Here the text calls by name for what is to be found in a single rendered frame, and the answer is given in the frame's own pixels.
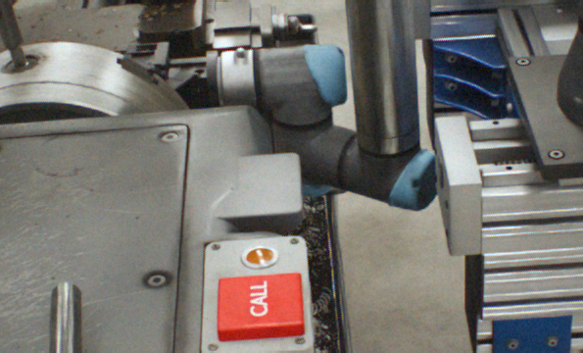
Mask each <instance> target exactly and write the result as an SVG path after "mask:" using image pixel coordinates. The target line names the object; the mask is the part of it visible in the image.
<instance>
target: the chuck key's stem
mask: <svg viewBox="0 0 583 353"><path fill-rule="evenodd" d="M0 10H1V11H2V17H1V18H0V39H1V42H2V44H3V47H4V48H6V49H8V50H9V52H10V55H11V58H12V61H13V63H14V67H13V69H23V68H24V67H25V66H26V65H27V64H28V63H29V62H27V61H26V58H25V55H24V50H23V47H22V44H23V43H24V39H23V36H22V33H21V30H20V27H19V24H18V21H17V18H16V15H15V12H14V10H13V7H12V4H11V1H10V0H0Z"/></svg>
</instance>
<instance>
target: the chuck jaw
mask: <svg viewBox="0 0 583 353"><path fill-rule="evenodd" d="M120 66H121V68H122V69H123V70H125V71H127V72H130V73H132V74H134V75H135V76H138V77H141V78H143V79H144V80H146V81H147V82H149V83H150V84H152V85H153V84H154V83H153V82H151V79H152V77H151V76H149V75H148V74H147V69H146V68H144V67H143V66H141V65H139V64H136V63H135V62H133V61H131V60H129V59H127V58H126V57H125V56H123V58H122V61H121V63H120Z"/></svg>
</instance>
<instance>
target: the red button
mask: <svg viewBox="0 0 583 353"><path fill-rule="evenodd" d="M304 334H305V320H304V304H303V287H302V277H301V274H299V273H291V274H278V275H265V276H250V277H225V278H221V279H220V280H219V294H218V339H219V341H220V342H226V341H239V340H252V339H267V338H279V337H293V336H303V335H304Z"/></svg>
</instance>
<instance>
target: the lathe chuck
mask: <svg viewBox="0 0 583 353"><path fill-rule="evenodd" d="M22 47H23V50H24V55H25V57H26V58H33V59H35V60H36V64H35V65H33V66H32V67H30V68H28V69H26V70H23V71H20V72H19V73H7V72H6V68H7V67H8V65H9V64H11V63H12V62H13V61H12V58H11V55H10V52H9V50H8V51H5V52H2V53H0V89H2V88H6V87H11V86H16V85H23V84H32V83H60V84H70V85H76V86H82V87H86V88H91V89H94V90H98V91H101V92H105V93H108V94H111V95H113V96H116V97H118V98H120V99H122V100H124V101H126V102H128V103H130V104H132V105H134V106H136V107H137V108H139V109H141V110H142V111H145V112H146V113H157V112H168V111H182V110H190V109H189V107H188V106H187V104H186V103H185V102H184V101H183V99H182V98H181V97H180V96H179V94H178V93H176V92H177V91H175V90H174V89H173V88H172V87H171V86H170V85H168V84H167V83H166V82H165V81H164V80H163V79H162V78H160V77H159V76H157V75H156V74H154V75H153V76H152V79H151V82H153V83H154V84H153V85H152V84H150V83H149V82H147V81H146V80H144V79H143V78H141V77H138V76H135V75H134V74H132V73H130V72H127V71H125V70H123V69H122V68H121V66H120V63H121V61H122V58H123V56H122V55H120V54H117V52H115V53H114V51H111V50H108V49H105V48H101V47H97V46H93V45H87V44H81V43H75V44H73V42H71V43H41V44H32V45H27V46H22Z"/></svg>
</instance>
